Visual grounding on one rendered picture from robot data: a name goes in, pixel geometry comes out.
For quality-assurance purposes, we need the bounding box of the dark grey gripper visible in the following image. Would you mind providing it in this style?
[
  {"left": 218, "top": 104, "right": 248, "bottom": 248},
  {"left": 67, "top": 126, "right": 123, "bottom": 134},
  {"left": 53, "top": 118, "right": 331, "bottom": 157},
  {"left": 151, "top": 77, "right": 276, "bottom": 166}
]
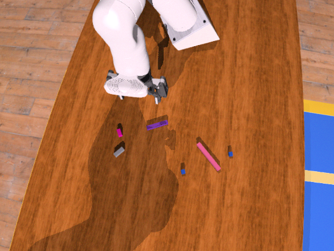
[{"left": 106, "top": 69, "right": 169, "bottom": 104}]

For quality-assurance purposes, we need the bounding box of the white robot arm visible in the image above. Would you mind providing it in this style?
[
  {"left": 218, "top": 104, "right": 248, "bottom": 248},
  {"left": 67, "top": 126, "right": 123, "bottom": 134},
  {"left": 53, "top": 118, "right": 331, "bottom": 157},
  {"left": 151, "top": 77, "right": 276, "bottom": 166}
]
[{"left": 92, "top": 0, "right": 197, "bottom": 98}]

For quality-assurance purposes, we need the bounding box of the grey rod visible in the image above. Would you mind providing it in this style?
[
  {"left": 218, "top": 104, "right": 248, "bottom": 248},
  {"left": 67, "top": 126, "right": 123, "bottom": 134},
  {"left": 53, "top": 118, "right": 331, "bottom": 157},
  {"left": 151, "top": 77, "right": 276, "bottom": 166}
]
[{"left": 114, "top": 147, "right": 124, "bottom": 157}]

